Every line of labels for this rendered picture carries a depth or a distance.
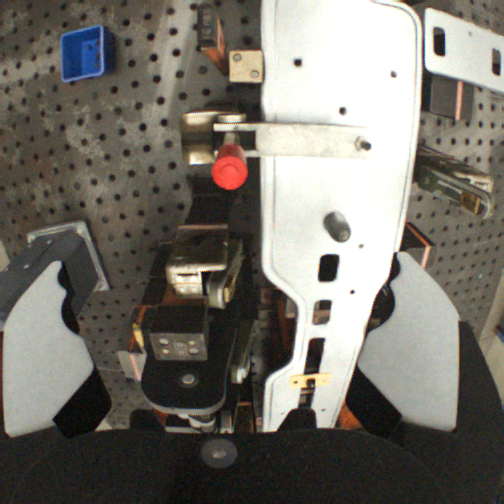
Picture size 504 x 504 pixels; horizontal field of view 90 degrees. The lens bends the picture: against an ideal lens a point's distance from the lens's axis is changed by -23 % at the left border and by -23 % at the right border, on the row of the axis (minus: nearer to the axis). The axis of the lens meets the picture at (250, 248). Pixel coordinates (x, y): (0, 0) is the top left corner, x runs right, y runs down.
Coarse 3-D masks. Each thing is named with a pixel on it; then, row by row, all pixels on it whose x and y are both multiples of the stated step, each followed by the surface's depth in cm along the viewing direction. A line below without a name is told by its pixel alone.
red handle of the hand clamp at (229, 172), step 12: (228, 132) 32; (228, 144) 24; (216, 156) 23; (228, 156) 20; (240, 156) 21; (216, 168) 20; (228, 168) 20; (240, 168) 20; (216, 180) 20; (228, 180) 20; (240, 180) 21
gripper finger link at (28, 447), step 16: (0, 336) 7; (0, 352) 7; (0, 368) 6; (0, 384) 6; (0, 400) 5; (0, 416) 5; (0, 432) 4; (32, 432) 5; (48, 432) 5; (0, 448) 4; (16, 448) 4; (32, 448) 4; (48, 448) 4; (0, 464) 4; (16, 464) 4; (0, 480) 3; (16, 480) 4; (0, 496) 3
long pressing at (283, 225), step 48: (288, 0) 31; (336, 0) 31; (384, 0) 30; (288, 48) 34; (336, 48) 34; (384, 48) 33; (288, 96) 37; (336, 96) 37; (384, 96) 37; (384, 144) 40; (288, 192) 43; (336, 192) 43; (384, 192) 43; (288, 240) 46; (384, 240) 47; (288, 288) 50; (336, 288) 50; (336, 336) 55; (288, 384) 61; (336, 384) 62
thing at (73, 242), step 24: (48, 240) 68; (72, 240) 70; (24, 264) 57; (48, 264) 59; (72, 264) 67; (96, 264) 78; (0, 288) 50; (24, 288) 51; (96, 288) 81; (0, 312) 41
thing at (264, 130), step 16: (224, 128) 32; (240, 128) 32; (256, 128) 32; (272, 128) 32; (288, 128) 32; (304, 128) 32; (320, 128) 32; (336, 128) 32; (352, 128) 32; (368, 128) 32; (256, 144) 32; (272, 144) 33; (288, 144) 33; (304, 144) 33; (320, 144) 33; (336, 144) 33; (352, 144) 33; (368, 144) 31
